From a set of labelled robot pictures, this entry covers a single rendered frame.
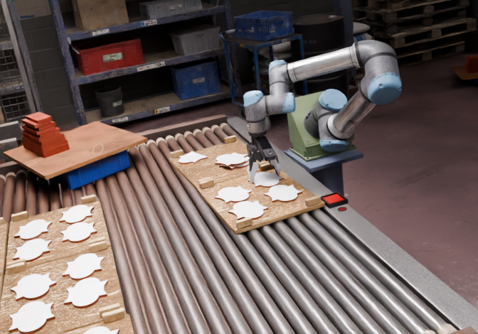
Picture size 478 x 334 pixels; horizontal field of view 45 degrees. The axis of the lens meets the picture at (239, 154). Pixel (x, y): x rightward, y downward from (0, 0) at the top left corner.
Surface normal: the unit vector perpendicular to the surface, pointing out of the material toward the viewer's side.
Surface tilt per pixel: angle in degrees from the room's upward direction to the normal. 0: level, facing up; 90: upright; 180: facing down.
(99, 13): 88
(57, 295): 0
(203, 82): 90
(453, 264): 0
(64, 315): 0
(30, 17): 90
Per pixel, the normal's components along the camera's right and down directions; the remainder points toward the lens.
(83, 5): 0.60, 0.29
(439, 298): -0.13, -0.92
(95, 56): 0.37, 0.30
